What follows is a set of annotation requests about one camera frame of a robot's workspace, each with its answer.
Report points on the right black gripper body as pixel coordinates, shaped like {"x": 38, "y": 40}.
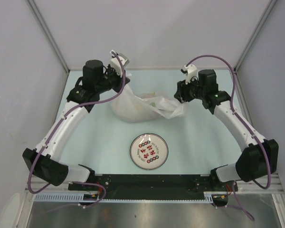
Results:
{"x": 192, "y": 90}

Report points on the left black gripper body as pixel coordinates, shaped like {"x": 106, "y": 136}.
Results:
{"x": 111, "y": 80}

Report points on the white plastic bag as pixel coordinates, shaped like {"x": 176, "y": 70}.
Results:
{"x": 132, "y": 108}

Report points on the round printed plate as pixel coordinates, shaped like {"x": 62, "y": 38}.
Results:
{"x": 149, "y": 151}

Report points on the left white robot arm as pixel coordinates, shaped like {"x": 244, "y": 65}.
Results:
{"x": 44, "y": 160}

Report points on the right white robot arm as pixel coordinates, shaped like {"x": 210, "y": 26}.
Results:
{"x": 258, "y": 159}

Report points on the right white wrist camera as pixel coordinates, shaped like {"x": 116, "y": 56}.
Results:
{"x": 190, "y": 71}

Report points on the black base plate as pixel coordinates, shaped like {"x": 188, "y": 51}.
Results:
{"x": 159, "y": 186}

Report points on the left aluminium frame post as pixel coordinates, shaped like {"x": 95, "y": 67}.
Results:
{"x": 47, "y": 33}

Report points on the aluminium frame post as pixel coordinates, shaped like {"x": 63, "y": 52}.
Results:
{"x": 258, "y": 28}
{"x": 47, "y": 33}

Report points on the white slotted cable duct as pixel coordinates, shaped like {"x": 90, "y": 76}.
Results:
{"x": 88, "y": 198}

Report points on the right aluminium frame post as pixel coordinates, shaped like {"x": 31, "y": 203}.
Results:
{"x": 258, "y": 28}

